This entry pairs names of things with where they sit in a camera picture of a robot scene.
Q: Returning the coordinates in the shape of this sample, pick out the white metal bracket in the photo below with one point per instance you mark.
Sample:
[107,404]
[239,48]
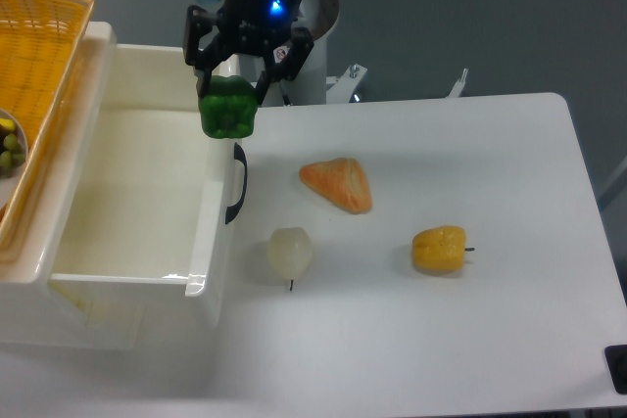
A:
[459,85]

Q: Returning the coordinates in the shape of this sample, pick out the white drawer cabinet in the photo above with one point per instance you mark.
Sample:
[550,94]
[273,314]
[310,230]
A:
[40,306]

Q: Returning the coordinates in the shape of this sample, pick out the white plate with fruit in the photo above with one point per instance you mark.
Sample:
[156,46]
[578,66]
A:
[14,151]

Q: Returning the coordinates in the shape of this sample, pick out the yellow bell pepper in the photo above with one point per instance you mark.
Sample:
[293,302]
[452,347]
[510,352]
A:
[441,248]

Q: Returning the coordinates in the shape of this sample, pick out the white open drawer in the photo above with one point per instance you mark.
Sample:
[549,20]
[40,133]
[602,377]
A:
[147,223]

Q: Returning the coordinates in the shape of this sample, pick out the green bell pepper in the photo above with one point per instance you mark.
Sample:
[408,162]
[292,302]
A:
[228,109]

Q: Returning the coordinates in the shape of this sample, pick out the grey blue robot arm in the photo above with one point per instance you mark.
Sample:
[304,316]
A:
[257,28]

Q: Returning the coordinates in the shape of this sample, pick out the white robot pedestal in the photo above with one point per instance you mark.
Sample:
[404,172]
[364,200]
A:
[313,86]

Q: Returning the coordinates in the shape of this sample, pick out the black drawer handle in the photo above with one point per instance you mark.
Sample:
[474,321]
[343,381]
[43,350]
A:
[240,184]

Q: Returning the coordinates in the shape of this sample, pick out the orange bread wedge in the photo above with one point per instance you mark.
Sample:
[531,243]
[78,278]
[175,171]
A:
[341,181]

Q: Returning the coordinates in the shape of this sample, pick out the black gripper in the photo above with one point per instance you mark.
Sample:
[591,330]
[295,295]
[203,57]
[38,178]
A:
[249,27]

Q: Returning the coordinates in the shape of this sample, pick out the black corner fixture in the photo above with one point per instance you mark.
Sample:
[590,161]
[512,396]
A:
[616,360]

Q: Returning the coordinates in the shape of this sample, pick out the yellow woven basket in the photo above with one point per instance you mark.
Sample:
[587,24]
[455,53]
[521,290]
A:
[39,42]

